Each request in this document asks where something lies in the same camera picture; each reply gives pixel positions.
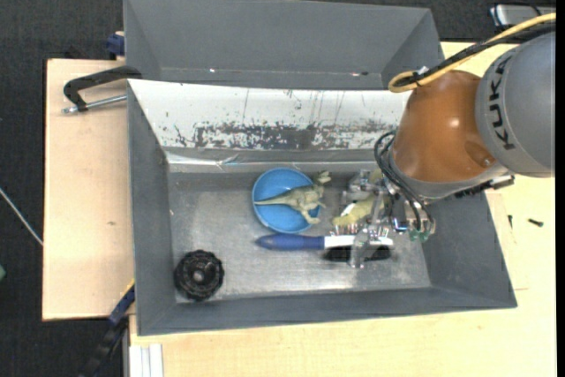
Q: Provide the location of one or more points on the green toy dinosaur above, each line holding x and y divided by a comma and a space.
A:
304, 196

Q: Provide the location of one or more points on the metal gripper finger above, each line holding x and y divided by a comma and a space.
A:
373, 238
363, 182

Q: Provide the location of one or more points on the small black screw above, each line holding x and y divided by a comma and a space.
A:
535, 223

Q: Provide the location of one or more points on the blue and white brush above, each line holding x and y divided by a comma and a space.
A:
287, 242

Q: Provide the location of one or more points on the pale wood board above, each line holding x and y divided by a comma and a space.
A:
84, 198

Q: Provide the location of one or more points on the blue bowl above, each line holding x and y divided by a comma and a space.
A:
273, 216

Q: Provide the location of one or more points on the yellow-green lumpy toy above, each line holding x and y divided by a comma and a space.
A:
353, 214

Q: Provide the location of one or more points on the black round knob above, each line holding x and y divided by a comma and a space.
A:
198, 276

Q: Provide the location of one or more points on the grey metal bin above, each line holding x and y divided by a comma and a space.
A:
273, 39

